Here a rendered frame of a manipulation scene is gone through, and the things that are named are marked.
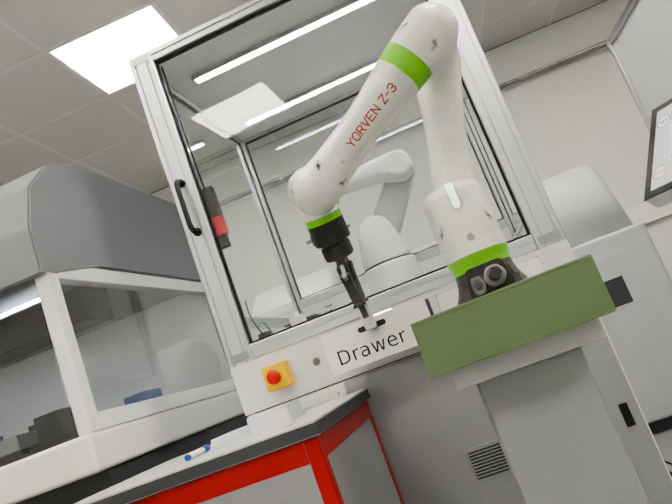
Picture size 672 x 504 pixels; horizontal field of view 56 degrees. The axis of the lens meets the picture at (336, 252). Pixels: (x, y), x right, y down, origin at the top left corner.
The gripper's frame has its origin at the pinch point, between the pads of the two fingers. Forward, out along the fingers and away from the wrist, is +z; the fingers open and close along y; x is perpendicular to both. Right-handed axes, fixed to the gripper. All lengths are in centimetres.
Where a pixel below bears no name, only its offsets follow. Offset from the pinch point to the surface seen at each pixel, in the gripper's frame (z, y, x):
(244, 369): 7.3, -19.5, -42.8
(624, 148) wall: 55, -357, 177
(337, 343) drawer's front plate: 5.2, -4.0, -10.7
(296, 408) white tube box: 12.3, 10.3, -23.4
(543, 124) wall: 15, -369, 129
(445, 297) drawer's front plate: 8.2, -17.3, 19.2
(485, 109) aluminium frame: -33, -35, 49
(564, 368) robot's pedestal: 11, 40, 36
